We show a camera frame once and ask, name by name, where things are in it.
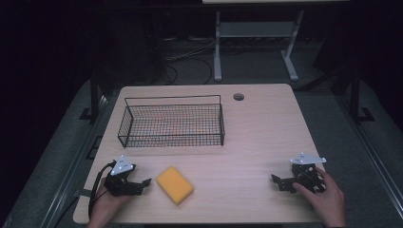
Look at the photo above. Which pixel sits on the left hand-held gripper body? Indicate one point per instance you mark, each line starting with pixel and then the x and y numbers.
pixel 122 166

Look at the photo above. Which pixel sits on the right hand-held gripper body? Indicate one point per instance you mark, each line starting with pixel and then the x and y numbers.
pixel 305 172

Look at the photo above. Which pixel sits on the person's right hand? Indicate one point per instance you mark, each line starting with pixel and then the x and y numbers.
pixel 326 199

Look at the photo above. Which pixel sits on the person's left hand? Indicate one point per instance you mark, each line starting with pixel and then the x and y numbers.
pixel 106 204

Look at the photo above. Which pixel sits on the yellow sponge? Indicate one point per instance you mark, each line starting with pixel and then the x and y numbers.
pixel 175 185

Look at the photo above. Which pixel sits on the white metal stand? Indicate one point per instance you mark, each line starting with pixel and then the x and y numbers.
pixel 255 30

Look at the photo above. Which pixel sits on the black stand post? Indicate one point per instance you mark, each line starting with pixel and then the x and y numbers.
pixel 94 101
pixel 356 98

